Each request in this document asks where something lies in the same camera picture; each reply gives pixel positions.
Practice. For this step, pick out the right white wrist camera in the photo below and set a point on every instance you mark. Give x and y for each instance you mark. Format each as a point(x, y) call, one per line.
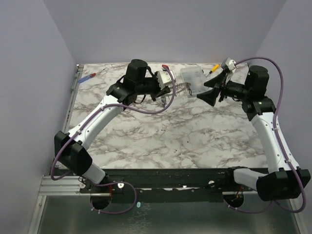
point(228, 68)

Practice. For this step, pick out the aluminium left side rail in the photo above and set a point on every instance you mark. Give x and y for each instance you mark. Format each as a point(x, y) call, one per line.
point(73, 92)

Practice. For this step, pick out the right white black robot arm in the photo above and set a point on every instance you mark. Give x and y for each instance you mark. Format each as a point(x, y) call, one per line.
point(285, 177)

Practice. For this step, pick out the blue keys bunch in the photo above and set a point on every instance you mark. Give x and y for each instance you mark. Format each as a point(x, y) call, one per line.
point(163, 101)

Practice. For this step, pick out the blue red handled screwdriver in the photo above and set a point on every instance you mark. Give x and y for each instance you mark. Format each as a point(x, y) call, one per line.
point(85, 78)

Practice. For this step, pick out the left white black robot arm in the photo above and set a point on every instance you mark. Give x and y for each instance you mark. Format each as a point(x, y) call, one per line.
point(71, 147)

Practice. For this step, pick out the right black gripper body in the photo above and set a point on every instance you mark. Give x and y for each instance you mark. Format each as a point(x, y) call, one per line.
point(221, 87)

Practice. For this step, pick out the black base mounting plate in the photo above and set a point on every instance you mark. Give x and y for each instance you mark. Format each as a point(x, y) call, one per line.
point(165, 185)

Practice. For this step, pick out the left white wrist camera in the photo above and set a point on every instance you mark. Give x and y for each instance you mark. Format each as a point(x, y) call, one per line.
point(164, 78)

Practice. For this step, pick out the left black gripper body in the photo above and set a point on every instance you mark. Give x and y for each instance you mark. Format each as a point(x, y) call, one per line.
point(148, 87)

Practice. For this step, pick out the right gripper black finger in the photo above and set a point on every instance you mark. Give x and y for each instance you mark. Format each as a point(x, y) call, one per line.
point(217, 81)
point(209, 97)

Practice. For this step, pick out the clear plastic screw box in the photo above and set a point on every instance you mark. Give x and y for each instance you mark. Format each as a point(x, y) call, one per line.
point(194, 79)

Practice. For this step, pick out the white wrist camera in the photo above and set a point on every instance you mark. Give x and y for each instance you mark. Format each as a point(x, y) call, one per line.
point(164, 78)
point(228, 68)

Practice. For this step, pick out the yellow handled screwdriver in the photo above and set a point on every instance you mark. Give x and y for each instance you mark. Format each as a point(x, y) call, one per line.
point(213, 70)

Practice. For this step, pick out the aluminium front rail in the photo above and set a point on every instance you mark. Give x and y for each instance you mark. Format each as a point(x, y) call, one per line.
point(67, 186)

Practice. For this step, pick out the aluminium rail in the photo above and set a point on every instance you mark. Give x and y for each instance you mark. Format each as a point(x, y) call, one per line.
point(73, 92)
point(67, 186)

